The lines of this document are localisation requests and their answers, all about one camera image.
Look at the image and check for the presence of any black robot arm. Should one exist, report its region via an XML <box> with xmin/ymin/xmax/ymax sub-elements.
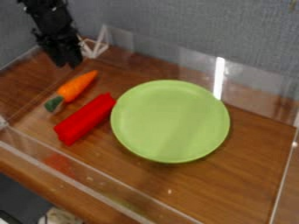
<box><xmin>16</xmin><ymin>0</ymin><xmax>83</xmax><ymax>68</ymax></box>

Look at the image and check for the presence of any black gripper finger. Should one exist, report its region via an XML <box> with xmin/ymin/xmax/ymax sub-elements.
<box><xmin>68</xmin><ymin>45</ymin><xmax>83</xmax><ymax>68</ymax></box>
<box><xmin>47</xmin><ymin>46</ymin><xmax>67</xmax><ymax>67</ymax></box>

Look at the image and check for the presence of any light green plate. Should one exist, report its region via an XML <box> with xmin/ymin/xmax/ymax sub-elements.
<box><xmin>111</xmin><ymin>80</ymin><xmax>230</xmax><ymax>164</ymax></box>

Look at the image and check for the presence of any clear acrylic corner bracket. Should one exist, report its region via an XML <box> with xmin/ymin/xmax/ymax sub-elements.
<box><xmin>79</xmin><ymin>25</ymin><xmax>110</xmax><ymax>59</ymax></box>

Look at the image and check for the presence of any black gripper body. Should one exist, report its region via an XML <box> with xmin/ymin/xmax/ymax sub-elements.
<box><xmin>32</xmin><ymin>26</ymin><xmax>80</xmax><ymax>47</ymax></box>

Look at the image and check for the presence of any orange toy carrot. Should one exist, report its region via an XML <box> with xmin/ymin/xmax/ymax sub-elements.
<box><xmin>44</xmin><ymin>70</ymin><xmax>99</xmax><ymax>112</ymax></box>

